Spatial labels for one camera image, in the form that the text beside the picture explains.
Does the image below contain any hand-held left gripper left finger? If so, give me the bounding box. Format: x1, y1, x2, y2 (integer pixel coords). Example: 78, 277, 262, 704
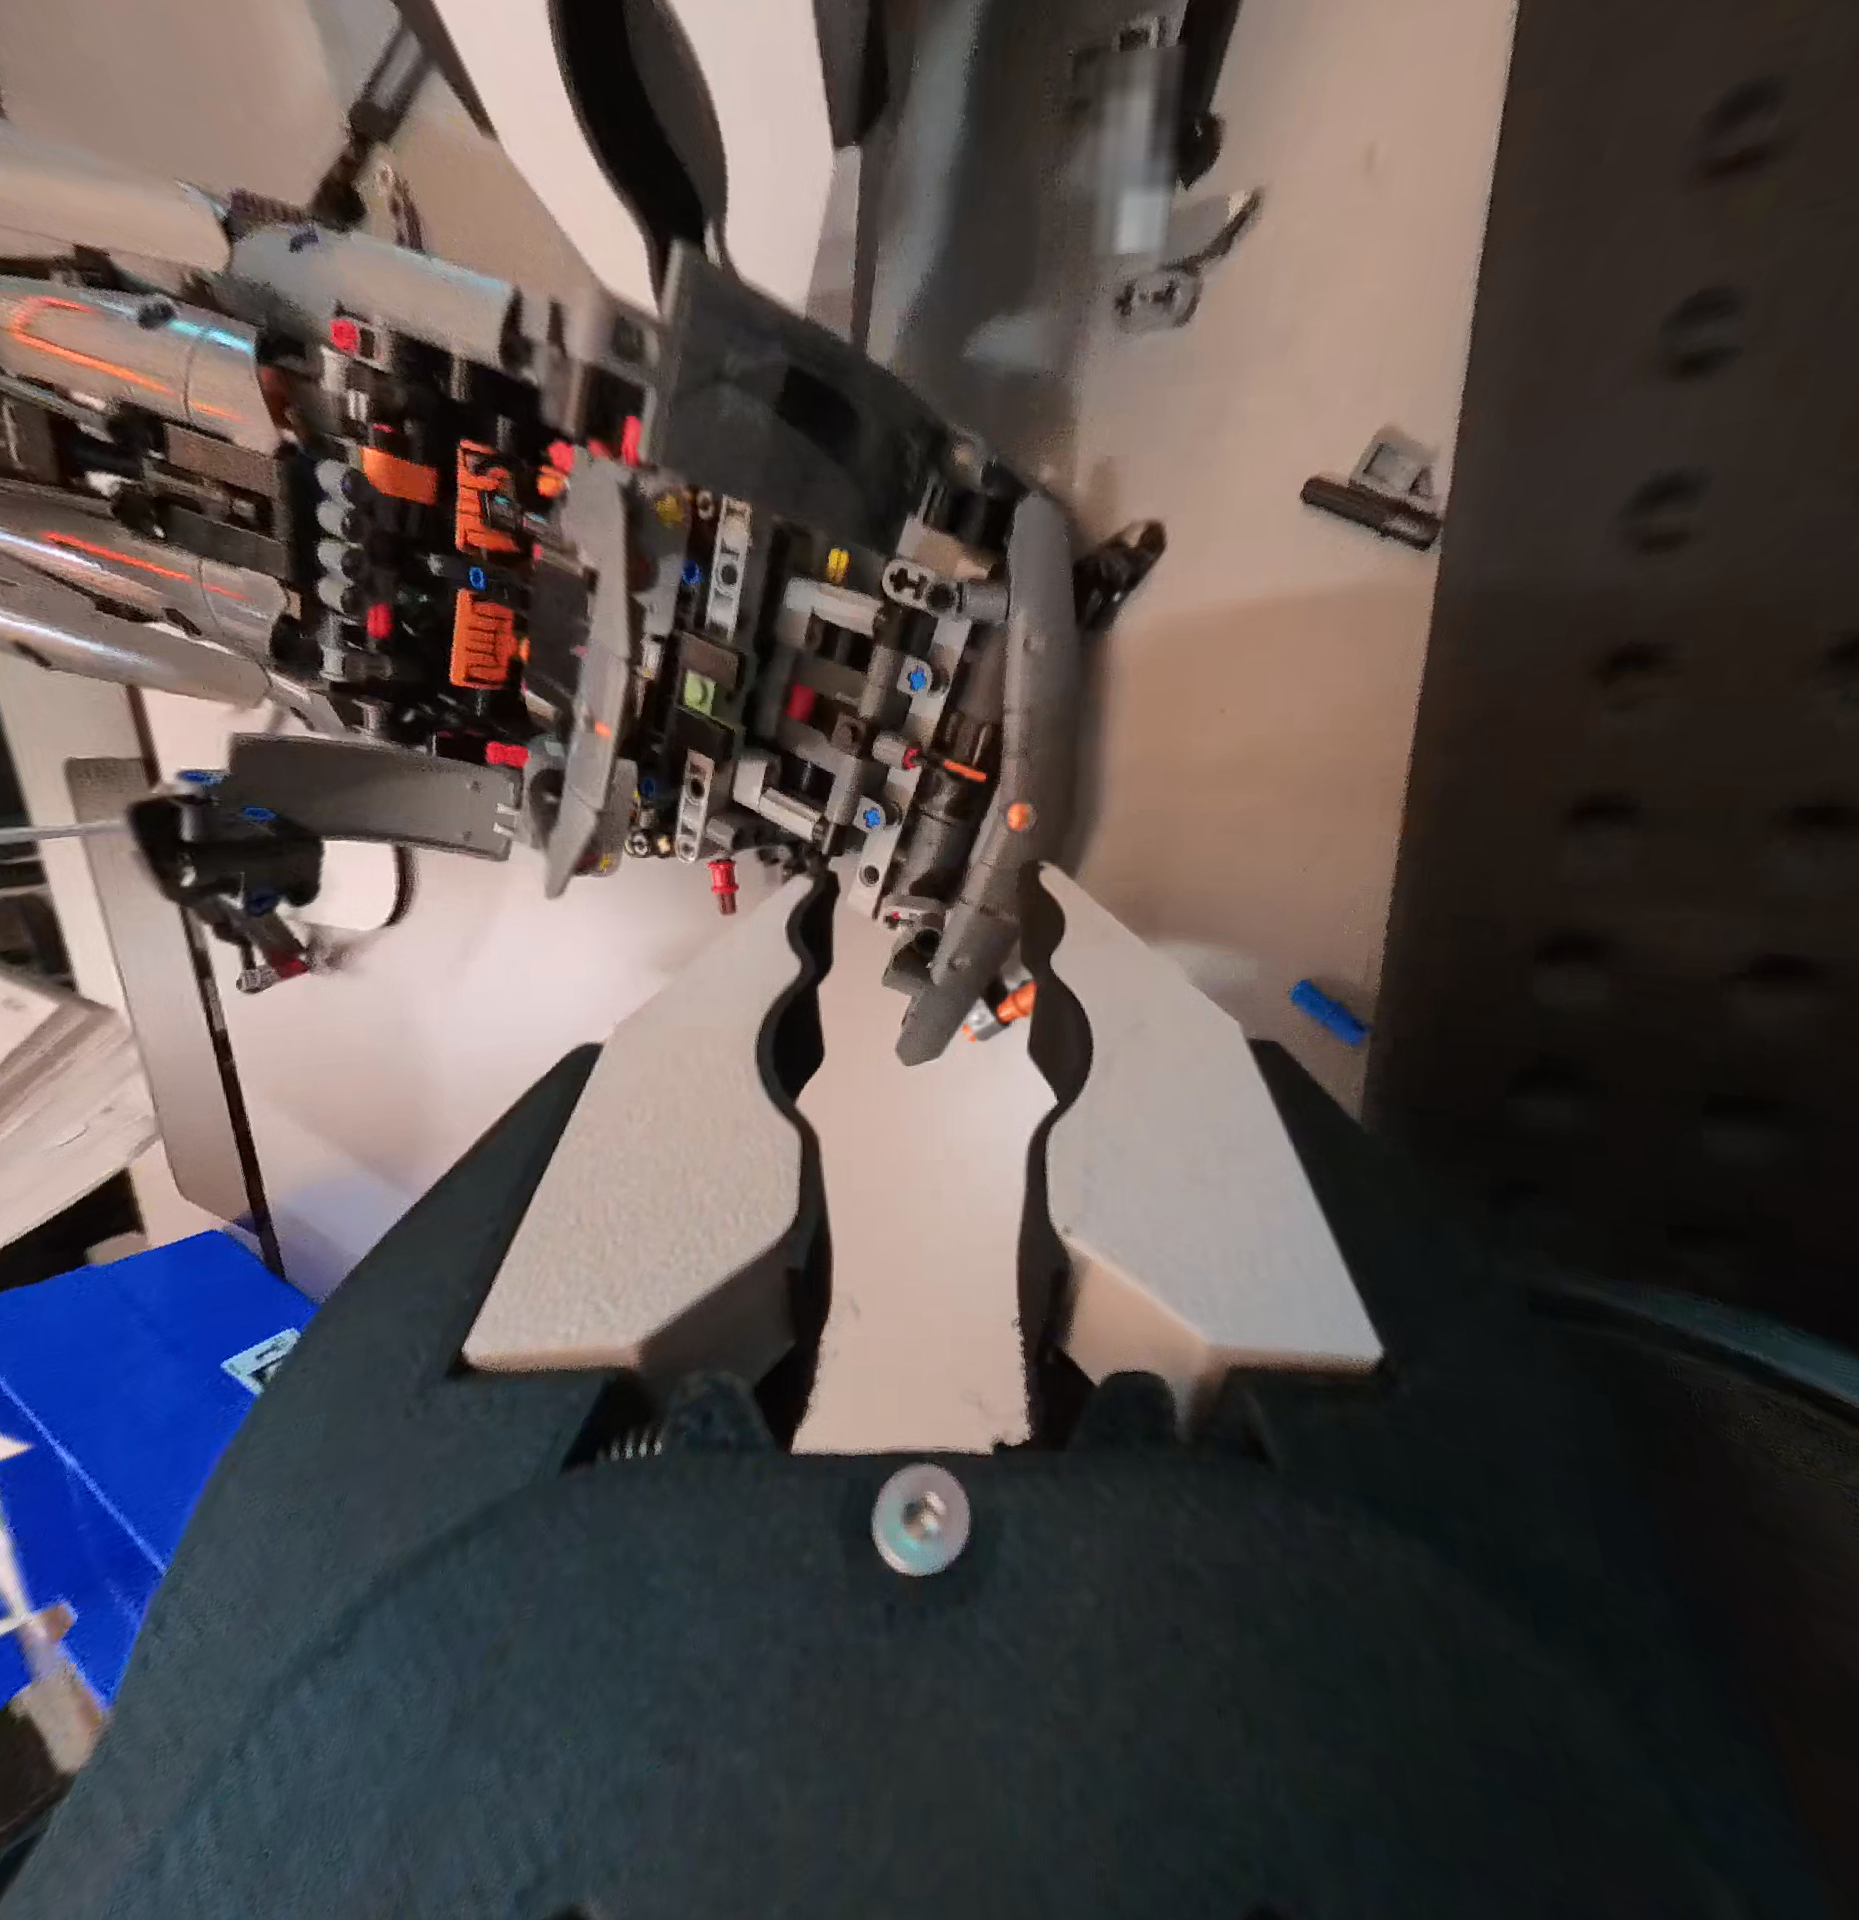
461, 870, 846, 1454

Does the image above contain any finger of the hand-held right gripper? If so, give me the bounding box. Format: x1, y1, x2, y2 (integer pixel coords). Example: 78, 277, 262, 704
419, 0, 738, 355
801, 0, 1120, 452

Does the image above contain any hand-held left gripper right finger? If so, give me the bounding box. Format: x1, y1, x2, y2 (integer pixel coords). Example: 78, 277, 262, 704
1018, 864, 1387, 1444

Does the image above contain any grey lego car model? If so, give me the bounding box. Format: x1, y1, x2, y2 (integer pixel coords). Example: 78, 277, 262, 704
0, 113, 1083, 991

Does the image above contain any grey lego slope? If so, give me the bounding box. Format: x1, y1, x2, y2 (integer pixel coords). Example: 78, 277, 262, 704
1170, 187, 1266, 273

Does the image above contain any black lego sub-assembly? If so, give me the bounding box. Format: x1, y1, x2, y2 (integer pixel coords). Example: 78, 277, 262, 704
237, 893, 409, 995

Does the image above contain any white rounded mat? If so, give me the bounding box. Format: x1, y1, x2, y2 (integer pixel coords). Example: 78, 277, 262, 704
67, 757, 415, 1247

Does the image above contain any bright blue object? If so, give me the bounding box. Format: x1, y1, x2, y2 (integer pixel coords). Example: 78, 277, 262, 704
0, 1228, 321, 1728

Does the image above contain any grey box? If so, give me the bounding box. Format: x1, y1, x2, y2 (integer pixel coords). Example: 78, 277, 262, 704
0, 959, 154, 1264

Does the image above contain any dark perforated panel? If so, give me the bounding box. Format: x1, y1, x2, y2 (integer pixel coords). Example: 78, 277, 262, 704
1365, 0, 1859, 1352

